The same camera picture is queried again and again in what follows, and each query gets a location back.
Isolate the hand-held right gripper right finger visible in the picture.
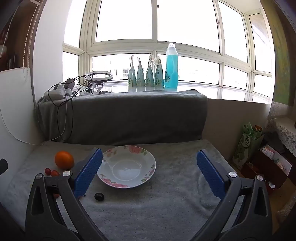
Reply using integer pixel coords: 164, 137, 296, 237
190, 149, 273, 241

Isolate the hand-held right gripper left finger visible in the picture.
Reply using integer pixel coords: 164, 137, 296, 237
25, 148, 109, 241

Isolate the large smooth orange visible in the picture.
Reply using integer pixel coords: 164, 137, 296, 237
55, 151, 75, 170

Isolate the floral white plate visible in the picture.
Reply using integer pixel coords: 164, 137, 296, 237
97, 146, 156, 189

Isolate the dark red cardboard box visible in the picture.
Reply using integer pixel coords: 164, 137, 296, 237
240, 134, 292, 204

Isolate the brown-lidded can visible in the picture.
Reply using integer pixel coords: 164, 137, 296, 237
251, 125, 263, 141

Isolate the dark grey backrest cushion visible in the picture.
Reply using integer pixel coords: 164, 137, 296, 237
35, 89, 208, 146

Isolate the white power adapter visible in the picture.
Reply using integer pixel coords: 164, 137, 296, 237
44, 83, 73, 101

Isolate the white lace cloth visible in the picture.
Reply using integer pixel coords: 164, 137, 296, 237
270, 117, 296, 158

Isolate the grey power adapter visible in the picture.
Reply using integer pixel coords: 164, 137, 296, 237
63, 79, 76, 90

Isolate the white armrest panel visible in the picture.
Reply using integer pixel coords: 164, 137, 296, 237
0, 67, 45, 167

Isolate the teal floral refill pouch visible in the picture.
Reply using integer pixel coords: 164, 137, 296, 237
128, 56, 136, 87
145, 57, 155, 87
136, 57, 146, 87
154, 57, 164, 87

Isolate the blue detergent bottle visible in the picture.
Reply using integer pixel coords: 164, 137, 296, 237
165, 43, 179, 88

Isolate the dark wooden shelf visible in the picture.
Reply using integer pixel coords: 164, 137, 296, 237
0, 0, 30, 71

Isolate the white cable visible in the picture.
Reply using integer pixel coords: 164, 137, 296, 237
0, 93, 74, 144

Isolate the black cable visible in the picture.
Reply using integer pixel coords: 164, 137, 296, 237
47, 75, 104, 142

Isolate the white ring light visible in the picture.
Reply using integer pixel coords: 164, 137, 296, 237
87, 71, 114, 82

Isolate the white bead chain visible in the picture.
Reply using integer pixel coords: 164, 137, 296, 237
23, 0, 40, 77

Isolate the white window frame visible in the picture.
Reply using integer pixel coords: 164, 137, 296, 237
62, 0, 275, 102

